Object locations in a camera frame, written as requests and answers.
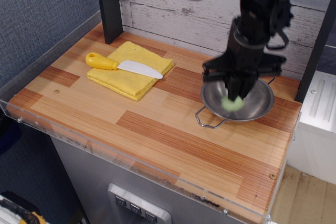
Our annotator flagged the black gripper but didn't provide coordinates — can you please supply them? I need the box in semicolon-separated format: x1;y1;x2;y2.
202;19;286;101

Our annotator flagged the light green toy broccoli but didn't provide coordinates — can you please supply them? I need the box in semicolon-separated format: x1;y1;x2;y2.
221;96;245;112

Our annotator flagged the stainless steel bowl with handles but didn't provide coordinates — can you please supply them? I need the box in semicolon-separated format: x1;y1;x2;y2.
195;79;275;129

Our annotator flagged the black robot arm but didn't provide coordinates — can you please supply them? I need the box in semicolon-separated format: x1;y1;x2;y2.
203;0;293;101

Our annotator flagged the white side cabinet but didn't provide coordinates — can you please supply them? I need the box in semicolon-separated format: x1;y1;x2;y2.
287;71;335;184

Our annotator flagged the yellow folded cloth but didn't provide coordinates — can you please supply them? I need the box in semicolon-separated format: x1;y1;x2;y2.
85;41;174;101

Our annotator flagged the silver dispenser button panel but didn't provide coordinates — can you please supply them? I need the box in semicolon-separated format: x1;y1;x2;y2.
108;183;172;223

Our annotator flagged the silver toy fridge cabinet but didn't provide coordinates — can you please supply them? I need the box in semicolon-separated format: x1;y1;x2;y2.
49;136;266;224

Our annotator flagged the clear acrylic table guard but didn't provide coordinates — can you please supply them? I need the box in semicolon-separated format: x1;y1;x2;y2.
3;14;301;219

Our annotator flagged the yellow black object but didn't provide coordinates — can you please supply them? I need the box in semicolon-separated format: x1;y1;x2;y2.
1;198;47;224

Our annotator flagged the dark right post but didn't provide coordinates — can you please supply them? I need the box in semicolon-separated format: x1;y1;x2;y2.
295;0;335;103

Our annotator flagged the dark post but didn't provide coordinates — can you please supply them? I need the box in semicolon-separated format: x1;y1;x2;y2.
99;0;123;44
295;0;335;103

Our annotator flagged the yellow handled white knife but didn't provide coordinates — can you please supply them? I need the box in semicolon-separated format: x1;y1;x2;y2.
85;52;163;79

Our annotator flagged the dark left post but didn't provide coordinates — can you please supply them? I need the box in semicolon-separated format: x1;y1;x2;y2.
99;0;123;44

